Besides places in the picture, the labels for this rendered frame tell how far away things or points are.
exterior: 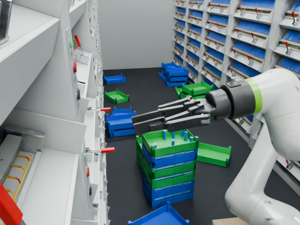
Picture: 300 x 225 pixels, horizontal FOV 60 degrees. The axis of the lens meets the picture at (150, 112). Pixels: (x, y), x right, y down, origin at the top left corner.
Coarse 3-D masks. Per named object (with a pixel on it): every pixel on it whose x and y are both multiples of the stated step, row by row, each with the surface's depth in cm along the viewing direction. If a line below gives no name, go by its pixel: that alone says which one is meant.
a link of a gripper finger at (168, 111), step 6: (186, 102) 66; (192, 102) 65; (198, 102) 65; (162, 108) 66; (168, 108) 66; (174, 108) 65; (180, 108) 65; (186, 108) 65; (168, 114) 66; (174, 114) 66
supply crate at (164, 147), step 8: (144, 136) 165; (152, 136) 169; (160, 136) 171; (168, 136) 173; (176, 136) 173; (192, 136) 164; (144, 144) 164; (152, 144) 149; (160, 144) 164; (168, 144) 164; (176, 144) 164; (184, 144) 155; (192, 144) 157; (152, 152) 150; (160, 152) 152; (168, 152) 153; (176, 152) 155
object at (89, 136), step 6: (90, 90) 107; (96, 90) 107; (90, 96) 108; (90, 102) 103; (84, 120) 87; (90, 120) 89; (90, 126) 85; (90, 132) 81; (84, 138) 77; (90, 138) 78; (90, 144) 75; (90, 162) 67; (90, 168) 65; (90, 174) 63; (90, 180) 61; (96, 186) 53
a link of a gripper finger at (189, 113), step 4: (200, 104) 63; (188, 108) 63; (192, 108) 62; (196, 108) 62; (184, 112) 62; (188, 112) 62; (172, 116) 62; (176, 116) 61; (180, 116) 61; (184, 116) 62; (188, 116) 62; (164, 120) 60; (168, 120) 61; (172, 120) 61
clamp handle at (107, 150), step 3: (111, 147) 69; (87, 150) 67; (90, 150) 68; (93, 150) 68; (96, 150) 68; (99, 150) 68; (102, 150) 68; (105, 150) 68; (108, 150) 68; (111, 150) 68; (114, 150) 68
